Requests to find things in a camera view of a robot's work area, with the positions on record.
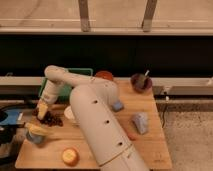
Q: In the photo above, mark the white ribbed cup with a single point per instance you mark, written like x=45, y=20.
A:
x=69, y=115

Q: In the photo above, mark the yellow banana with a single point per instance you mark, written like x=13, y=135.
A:
x=37, y=130

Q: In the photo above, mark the blue black device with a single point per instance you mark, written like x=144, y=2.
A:
x=9, y=125

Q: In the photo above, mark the blue sponge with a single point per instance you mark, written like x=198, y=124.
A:
x=117, y=106

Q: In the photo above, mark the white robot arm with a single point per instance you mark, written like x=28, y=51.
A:
x=92, y=100

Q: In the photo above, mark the dark red grape bunch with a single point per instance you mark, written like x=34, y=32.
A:
x=51, y=120

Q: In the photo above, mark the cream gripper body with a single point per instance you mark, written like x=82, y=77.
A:
x=42, y=110

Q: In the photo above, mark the yellow orange fruit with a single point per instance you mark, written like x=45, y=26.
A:
x=70, y=156

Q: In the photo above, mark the blue cup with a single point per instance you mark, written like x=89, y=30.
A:
x=34, y=138

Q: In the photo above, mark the orange carrot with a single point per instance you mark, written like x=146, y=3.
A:
x=131, y=137

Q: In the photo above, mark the light blue cloth toy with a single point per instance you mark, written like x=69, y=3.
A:
x=140, y=121

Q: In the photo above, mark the dark purple bowl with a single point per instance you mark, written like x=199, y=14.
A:
x=140, y=83

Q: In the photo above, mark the orange bowl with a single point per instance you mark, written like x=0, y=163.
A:
x=105, y=75

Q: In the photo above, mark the green plastic tray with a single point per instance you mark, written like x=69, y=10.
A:
x=66, y=89

